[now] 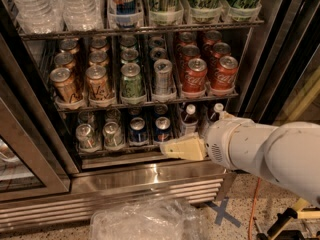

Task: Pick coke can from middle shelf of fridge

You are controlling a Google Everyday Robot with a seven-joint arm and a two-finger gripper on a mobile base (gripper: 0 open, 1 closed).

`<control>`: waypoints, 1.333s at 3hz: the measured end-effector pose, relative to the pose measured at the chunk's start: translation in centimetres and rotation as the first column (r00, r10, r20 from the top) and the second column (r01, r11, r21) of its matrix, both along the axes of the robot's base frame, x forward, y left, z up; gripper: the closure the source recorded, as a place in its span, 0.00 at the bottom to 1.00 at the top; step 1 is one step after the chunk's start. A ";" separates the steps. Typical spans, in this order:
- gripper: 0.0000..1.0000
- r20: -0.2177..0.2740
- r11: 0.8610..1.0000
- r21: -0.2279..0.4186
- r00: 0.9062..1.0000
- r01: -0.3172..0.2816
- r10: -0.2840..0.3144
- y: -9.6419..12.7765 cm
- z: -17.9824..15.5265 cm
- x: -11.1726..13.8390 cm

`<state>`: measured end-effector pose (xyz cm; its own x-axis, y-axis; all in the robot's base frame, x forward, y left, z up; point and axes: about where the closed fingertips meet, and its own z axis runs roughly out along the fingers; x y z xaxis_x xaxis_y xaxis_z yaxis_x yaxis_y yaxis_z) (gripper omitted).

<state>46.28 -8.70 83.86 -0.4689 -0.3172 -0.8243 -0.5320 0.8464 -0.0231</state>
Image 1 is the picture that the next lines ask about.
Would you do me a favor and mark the clear plastic bag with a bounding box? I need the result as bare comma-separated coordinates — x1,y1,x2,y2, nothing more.
89,199,209,240

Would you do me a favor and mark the left glass fridge door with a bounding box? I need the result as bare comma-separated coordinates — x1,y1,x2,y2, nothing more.
0,77,70,202

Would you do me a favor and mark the pepsi can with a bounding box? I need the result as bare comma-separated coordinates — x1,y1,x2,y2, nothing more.
129,117,148,144
154,117,171,142

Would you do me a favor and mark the blue tape cross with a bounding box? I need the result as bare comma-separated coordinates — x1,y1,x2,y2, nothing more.
206,197,241,228

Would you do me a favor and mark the front green can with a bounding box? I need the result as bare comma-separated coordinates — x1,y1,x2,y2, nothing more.
121,63,144,98

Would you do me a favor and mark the left water bottle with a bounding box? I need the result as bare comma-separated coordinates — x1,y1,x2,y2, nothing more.
13,0,64,34

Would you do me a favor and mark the orange can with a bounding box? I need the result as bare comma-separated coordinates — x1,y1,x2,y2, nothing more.
54,52,76,71
50,67,83,103

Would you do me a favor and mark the water bottle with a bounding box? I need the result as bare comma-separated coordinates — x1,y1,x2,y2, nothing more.
62,0,103,31
13,0,64,34

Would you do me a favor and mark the middle silver can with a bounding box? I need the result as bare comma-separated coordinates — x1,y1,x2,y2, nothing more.
149,47,168,62

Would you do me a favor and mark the right white-cap bottle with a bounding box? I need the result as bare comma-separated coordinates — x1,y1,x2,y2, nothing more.
199,103,224,136

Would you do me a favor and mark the middle green can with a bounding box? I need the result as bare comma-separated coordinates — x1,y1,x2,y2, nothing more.
120,48,139,64

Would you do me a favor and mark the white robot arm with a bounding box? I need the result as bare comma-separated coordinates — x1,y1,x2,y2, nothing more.
160,112,320,206

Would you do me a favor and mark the bottom silver can left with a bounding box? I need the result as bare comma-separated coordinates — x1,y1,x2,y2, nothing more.
76,124,99,150

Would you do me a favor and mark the middle tan can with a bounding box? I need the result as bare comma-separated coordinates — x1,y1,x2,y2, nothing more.
89,51,110,67

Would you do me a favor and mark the coke can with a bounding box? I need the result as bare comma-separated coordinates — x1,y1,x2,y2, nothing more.
176,32,196,51
201,30,222,49
209,42,231,68
211,56,238,90
179,45,201,80
182,58,207,93

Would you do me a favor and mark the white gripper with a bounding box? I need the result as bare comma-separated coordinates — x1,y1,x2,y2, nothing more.
160,111,253,170

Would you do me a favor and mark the front right pepsi can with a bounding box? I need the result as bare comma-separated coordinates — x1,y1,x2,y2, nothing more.
154,117,171,142

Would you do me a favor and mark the front silver slim can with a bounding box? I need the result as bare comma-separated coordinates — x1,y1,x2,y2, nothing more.
154,59,172,95

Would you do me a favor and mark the white-cap bottle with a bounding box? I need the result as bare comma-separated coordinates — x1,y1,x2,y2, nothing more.
180,104,198,136
199,103,224,136

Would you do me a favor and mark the tan can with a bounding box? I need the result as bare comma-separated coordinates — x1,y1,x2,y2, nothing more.
85,65,112,101
89,51,110,67

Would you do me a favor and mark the stainless steel fridge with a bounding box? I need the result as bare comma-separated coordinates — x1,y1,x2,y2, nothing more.
0,0,319,232

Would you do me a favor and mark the front tan can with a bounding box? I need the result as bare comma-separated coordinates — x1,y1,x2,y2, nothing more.
85,65,112,101

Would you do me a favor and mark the bottom silver can right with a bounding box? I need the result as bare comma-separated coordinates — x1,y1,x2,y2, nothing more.
103,121,123,148

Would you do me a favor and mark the left white-cap bottle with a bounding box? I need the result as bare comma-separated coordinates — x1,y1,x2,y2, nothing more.
180,104,198,136

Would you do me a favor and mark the front left pepsi can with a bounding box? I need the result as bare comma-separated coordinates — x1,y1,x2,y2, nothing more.
129,117,148,144

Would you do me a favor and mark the front orange can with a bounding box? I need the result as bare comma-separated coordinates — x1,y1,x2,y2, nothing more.
50,67,83,103

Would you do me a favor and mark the middle orange can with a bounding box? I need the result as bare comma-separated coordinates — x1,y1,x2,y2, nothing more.
54,52,76,71

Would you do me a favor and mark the right water bottle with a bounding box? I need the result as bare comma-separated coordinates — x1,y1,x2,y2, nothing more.
62,0,103,31

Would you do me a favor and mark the orange cable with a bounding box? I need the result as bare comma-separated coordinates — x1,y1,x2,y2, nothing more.
247,177,262,240

